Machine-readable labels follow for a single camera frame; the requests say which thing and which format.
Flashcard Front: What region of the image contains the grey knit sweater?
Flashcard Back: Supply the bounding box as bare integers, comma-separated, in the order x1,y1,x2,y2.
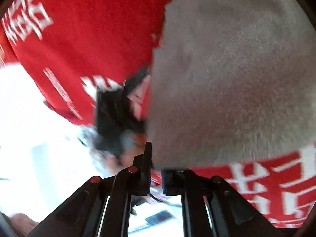
148,0,315,168

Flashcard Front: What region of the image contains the person left hand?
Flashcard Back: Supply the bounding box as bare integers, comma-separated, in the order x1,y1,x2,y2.
104,132,147,176

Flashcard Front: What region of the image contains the red printed bed blanket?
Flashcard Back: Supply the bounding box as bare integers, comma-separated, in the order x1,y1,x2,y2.
193,144,316,228

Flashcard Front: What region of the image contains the dark tablet on floor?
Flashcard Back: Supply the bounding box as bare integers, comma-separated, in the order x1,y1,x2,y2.
145,210,174,226

